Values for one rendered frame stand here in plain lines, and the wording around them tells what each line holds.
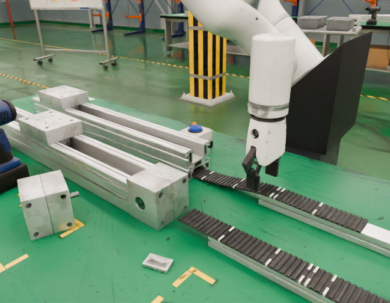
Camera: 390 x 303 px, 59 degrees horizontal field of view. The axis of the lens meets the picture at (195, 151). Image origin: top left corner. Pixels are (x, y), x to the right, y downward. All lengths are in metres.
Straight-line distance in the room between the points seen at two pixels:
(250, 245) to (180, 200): 0.19
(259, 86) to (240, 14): 0.15
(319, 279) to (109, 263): 0.37
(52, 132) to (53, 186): 0.26
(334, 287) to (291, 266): 0.07
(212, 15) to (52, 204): 0.49
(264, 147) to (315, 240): 0.21
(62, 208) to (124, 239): 0.14
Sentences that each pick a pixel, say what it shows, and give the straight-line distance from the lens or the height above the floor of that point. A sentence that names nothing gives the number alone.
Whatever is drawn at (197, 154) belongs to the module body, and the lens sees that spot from 0.95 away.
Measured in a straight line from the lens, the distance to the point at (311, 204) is 0.80.
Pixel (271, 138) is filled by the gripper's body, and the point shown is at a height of 0.95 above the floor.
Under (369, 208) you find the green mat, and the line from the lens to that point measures 0.90.
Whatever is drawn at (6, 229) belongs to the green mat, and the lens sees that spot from 0.86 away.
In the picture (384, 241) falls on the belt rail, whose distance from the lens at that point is 0.75.
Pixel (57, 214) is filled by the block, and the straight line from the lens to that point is 0.78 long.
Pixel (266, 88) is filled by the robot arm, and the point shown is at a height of 1.06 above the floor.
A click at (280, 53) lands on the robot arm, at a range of 0.69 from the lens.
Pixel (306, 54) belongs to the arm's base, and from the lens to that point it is 1.13.
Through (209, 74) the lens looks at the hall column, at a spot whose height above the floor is 0.34.
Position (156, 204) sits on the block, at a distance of 0.71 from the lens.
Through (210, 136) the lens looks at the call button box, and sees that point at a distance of 1.08.
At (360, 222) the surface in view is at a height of 0.81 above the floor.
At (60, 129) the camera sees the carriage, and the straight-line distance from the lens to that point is 1.02.
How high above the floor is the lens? 1.24
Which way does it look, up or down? 25 degrees down
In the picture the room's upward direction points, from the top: 1 degrees counter-clockwise
